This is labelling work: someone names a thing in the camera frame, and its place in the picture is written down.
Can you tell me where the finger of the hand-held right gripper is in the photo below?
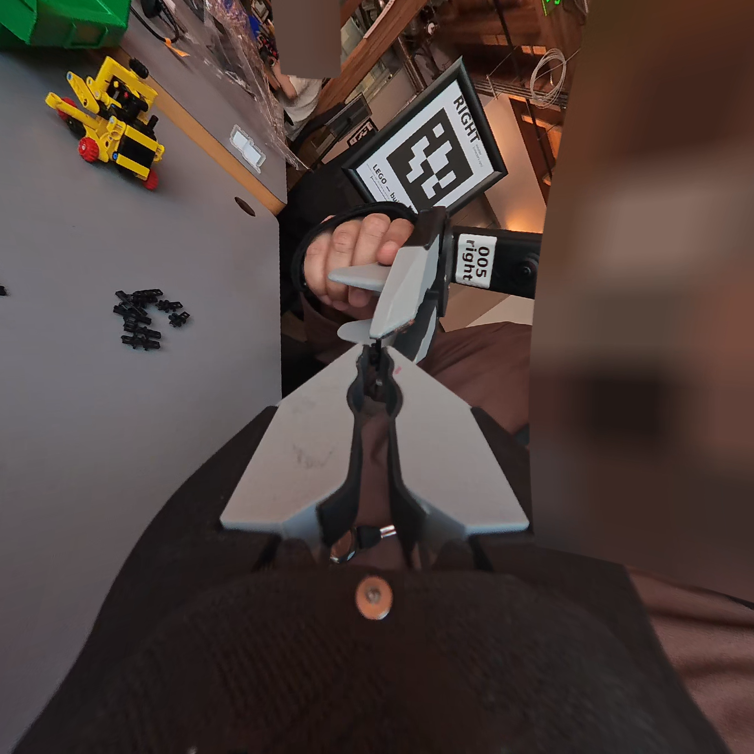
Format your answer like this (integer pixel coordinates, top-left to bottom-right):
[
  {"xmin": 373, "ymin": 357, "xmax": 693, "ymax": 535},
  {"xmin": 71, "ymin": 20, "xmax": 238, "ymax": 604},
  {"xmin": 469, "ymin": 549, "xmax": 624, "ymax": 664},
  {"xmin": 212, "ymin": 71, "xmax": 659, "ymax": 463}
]
[
  {"xmin": 370, "ymin": 243, "xmax": 440, "ymax": 340},
  {"xmin": 392, "ymin": 295, "xmax": 441, "ymax": 364}
]

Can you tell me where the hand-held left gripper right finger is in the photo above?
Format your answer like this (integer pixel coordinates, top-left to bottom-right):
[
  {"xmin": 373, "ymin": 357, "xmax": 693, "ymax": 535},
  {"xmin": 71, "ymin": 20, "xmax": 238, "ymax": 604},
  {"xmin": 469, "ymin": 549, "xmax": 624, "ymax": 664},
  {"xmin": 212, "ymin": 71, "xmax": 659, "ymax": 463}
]
[{"xmin": 380, "ymin": 346, "xmax": 530, "ymax": 567}]

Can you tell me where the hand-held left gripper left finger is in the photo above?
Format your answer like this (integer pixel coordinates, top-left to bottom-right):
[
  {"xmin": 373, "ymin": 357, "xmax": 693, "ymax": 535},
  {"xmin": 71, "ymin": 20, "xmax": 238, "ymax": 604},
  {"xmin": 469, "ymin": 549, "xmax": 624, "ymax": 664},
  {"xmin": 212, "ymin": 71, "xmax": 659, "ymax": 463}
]
[{"xmin": 220, "ymin": 344, "xmax": 371, "ymax": 557}]

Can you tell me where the small black lego pin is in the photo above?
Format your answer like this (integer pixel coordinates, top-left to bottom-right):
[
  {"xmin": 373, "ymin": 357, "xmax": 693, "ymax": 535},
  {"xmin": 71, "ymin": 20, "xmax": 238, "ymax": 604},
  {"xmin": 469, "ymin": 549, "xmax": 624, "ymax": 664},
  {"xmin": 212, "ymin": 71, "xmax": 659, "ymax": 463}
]
[{"xmin": 358, "ymin": 342, "xmax": 393, "ymax": 391}]

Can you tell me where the person's right forearm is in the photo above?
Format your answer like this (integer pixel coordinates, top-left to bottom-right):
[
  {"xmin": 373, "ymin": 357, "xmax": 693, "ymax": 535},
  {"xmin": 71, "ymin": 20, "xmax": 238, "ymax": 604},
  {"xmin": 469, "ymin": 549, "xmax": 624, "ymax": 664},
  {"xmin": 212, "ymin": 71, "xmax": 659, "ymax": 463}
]
[{"xmin": 282, "ymin": 291, "xmax": 534, "ymax": 439}]

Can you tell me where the pile of black lego pins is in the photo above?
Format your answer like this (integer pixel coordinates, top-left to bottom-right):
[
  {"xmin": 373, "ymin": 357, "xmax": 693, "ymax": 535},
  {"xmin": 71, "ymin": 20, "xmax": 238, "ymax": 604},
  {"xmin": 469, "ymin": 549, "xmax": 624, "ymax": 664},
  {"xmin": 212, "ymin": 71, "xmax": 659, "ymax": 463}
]
[{"xmin": 113, "ymin": 288, "xmax": 191, "ymax": 352}]

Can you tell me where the yellow lego vehicle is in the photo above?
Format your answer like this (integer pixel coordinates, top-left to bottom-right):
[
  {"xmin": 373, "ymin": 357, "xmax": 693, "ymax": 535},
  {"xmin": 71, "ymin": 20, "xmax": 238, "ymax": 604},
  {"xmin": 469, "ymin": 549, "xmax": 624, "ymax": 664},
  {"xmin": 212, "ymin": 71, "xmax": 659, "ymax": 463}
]
[{"xmin": 45, "ymin": 56, "xmax": 166, "ymax": 191}]

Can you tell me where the person's right hand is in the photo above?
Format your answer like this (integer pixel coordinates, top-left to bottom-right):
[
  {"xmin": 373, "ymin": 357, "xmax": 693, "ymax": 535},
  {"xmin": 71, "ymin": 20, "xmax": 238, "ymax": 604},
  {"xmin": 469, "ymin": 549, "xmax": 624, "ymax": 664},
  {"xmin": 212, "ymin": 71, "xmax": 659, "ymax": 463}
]
[{"xmin": 303, "ymin": 213, "xmax": 414, "ymax": 311}]

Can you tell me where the black badge reel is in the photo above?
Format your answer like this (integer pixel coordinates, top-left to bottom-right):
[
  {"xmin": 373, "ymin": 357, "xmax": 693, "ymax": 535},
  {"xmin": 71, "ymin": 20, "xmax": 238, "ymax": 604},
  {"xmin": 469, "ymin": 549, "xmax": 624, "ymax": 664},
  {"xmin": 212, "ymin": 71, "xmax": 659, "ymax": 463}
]
[{"xmin": 329, "ymin": 524, "xmax": 398, "ymax": 564}]

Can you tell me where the small white plastic container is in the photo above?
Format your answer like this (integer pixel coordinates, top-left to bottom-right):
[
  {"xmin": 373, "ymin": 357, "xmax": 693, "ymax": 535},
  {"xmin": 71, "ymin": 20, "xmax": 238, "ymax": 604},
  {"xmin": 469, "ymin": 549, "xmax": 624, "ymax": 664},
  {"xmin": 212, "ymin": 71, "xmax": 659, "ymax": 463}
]
[{"xmin": 229, "ymin": 124, "xmax": 267, "ymax": 173}]

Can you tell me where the clear plastic wrap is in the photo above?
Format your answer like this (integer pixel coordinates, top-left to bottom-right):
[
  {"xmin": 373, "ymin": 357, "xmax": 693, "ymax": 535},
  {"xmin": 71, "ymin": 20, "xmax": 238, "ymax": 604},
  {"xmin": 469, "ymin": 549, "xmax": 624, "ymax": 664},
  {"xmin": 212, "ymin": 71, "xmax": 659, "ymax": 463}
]
[{"xmin": 203, "ymin": 0, "xmax": 310, "ymax": 173}]

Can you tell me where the green plastic bin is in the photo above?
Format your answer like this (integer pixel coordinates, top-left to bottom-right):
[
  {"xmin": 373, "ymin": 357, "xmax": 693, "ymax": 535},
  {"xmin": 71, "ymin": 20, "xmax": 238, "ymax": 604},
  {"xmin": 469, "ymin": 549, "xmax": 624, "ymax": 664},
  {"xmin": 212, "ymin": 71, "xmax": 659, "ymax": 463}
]
[{"xmin": 0, "ymin": 0, "xmax": 132, "ymax": 49}]

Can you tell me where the coil of white cable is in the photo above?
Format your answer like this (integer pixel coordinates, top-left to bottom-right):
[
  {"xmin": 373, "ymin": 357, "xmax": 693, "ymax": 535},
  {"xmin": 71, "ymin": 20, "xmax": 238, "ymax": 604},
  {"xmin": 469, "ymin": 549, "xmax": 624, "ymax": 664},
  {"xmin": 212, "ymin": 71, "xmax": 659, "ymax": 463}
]
[{"xmin": 529, "ymin": 48, "xmax": 568, "ymax": 111}]

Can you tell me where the black cable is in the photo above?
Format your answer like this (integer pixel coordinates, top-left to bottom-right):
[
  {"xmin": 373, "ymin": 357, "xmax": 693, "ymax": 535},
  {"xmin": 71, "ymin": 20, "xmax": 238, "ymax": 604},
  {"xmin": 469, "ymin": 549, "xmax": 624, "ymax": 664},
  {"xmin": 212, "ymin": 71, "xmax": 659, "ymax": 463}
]
[{"xmin": 138, "ymin": 0, "xmax": 190, "ymax": 46}]

